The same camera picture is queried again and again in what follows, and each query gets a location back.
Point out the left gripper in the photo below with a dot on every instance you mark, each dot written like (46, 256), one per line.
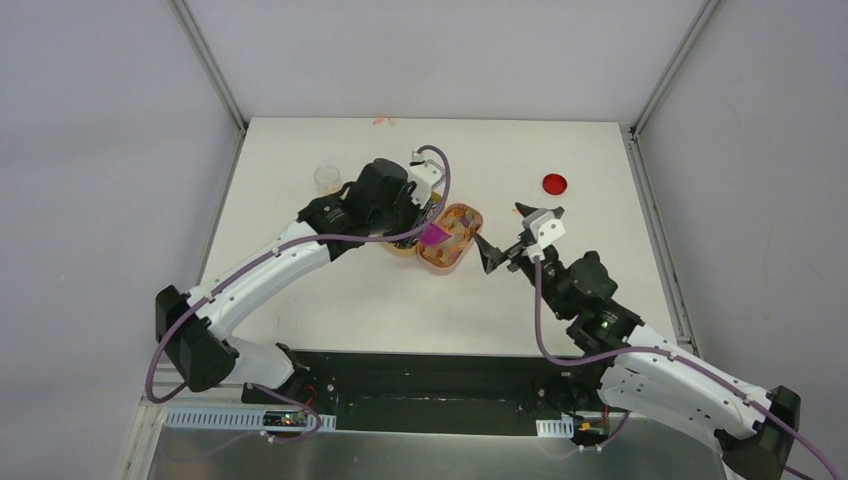
(411, 210)

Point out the spilled candy at table edge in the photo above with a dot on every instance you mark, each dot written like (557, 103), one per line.
(384, 120)

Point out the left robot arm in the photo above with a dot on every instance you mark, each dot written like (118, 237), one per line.
(386, 203)

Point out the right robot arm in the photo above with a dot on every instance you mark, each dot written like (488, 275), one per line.
(626, 364)

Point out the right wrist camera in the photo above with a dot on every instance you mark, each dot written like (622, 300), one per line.
(543, 227)

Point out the tray of popsicle candies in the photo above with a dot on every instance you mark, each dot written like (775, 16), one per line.
(463, 222)

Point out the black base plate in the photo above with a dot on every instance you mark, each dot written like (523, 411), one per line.
(441, 394)

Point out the magenta plastic scoop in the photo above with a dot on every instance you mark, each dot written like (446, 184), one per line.
(434, 235)

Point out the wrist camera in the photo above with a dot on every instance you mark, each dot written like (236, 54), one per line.
(426, 175)
(543, 227)

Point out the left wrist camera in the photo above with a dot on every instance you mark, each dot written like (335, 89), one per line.
(426, 175)

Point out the clear plastic jar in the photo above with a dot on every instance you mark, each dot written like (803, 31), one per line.
(327, 178)

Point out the tray of lollipop candies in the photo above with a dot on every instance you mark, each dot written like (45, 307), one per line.
(408, 246)

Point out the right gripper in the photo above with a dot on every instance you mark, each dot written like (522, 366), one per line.
(492, 256)

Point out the red jar lid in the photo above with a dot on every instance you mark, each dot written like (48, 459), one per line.
(554, 184)

